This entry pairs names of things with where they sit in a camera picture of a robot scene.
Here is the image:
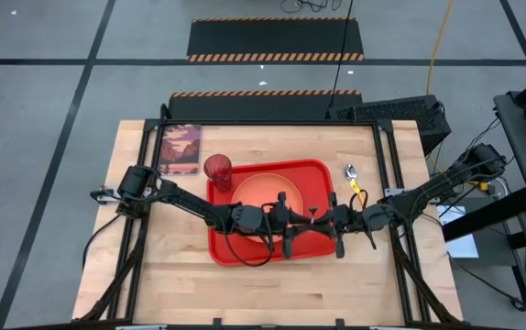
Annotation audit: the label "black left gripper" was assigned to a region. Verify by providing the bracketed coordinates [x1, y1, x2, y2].
[267, 191, 314, 261]

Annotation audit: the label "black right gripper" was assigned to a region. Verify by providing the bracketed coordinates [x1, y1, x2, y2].
[313, 191, 358, 261]

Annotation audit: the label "orange plate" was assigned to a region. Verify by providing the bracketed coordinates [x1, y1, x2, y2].
[230, 172, 305, 244]

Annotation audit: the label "spoon with yellow handle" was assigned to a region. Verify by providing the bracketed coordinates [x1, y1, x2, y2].
[345, 163, 366, 207]

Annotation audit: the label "dark red faceted cup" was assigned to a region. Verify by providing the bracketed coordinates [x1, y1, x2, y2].
[203, 153, 234, 193]

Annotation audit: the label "red plastic tray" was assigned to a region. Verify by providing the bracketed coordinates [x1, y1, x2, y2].
[206, 158, 338, 268]

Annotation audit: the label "black computer tower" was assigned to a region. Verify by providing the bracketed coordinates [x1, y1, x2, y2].
[325, 94, 453, 156]

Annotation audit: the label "white paper sheet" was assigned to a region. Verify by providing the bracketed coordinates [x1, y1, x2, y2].
[436, 204, 480, 259]

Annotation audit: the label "landscape picture card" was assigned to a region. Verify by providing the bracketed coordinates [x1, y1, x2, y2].
[157, 123, 203, 177]

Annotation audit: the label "dark grey side desk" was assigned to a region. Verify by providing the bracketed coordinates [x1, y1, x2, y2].
[441, 91, 526, 309]

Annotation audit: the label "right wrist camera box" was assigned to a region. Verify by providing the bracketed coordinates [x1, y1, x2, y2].
[337, 206, 357, 230]

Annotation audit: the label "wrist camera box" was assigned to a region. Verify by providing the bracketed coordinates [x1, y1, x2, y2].
[268, 204, 287, 228]
[337, 206, 357, 230]

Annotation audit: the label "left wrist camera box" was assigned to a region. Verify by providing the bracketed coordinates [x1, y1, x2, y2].
[268, 204, 287, 228]

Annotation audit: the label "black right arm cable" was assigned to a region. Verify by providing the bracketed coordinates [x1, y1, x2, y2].
[348, 188, 378, 251]

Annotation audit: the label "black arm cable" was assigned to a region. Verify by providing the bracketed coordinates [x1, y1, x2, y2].
[348, 188, 378, 251]
[219, 219, 276, 268]

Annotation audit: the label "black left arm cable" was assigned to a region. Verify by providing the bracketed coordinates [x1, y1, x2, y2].
[219, 219, 276, 268]

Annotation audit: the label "black aluminium rig frame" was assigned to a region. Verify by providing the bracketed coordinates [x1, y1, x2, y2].
[77, 103, 464, 330]

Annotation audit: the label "black hazard-striped cable ramp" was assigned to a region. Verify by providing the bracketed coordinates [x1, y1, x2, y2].
[167, 90, 364, 122]
[185, 16, 366, 63]

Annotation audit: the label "black floor cable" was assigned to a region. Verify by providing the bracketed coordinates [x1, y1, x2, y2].
[448, 251, 526, 322]

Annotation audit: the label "black hanging cable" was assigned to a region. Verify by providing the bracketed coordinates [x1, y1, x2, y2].
[328, 0, 356, 109]

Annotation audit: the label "yellow hanging cable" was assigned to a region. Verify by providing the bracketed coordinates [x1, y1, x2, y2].
[426, 0, 455, 96]

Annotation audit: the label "black base cable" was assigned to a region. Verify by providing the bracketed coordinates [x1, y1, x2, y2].
[82, 214, 125, 271]

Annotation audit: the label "tangled black floor cables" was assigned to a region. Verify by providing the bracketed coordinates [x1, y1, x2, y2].
[279, 0, 343, 14]

